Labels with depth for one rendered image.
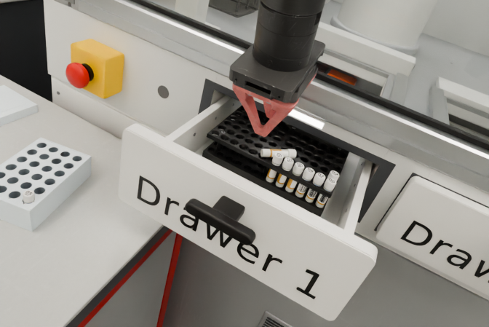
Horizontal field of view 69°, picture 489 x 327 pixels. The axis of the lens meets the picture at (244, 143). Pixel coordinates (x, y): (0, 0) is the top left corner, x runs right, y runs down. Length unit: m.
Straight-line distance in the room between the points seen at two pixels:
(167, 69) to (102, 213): 0.23
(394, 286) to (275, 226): 0.31
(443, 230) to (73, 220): 0.48
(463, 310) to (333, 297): 0.29
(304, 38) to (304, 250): 0.20
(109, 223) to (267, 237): 0.24
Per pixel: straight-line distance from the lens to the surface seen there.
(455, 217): 0.53
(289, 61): 0.34
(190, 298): 0.89
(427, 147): 0.50
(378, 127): 0.49
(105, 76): 0.61
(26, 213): 0.51
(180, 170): 0.39
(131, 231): 0.52
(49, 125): 0.71
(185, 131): 0.48
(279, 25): 0.32
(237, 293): 0.78
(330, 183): 0.44
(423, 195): 0.51
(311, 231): 0.36
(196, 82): 0.56
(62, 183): 0.54
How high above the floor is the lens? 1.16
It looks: 33 degrees down
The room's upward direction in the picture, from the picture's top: 17 degrees clockwise
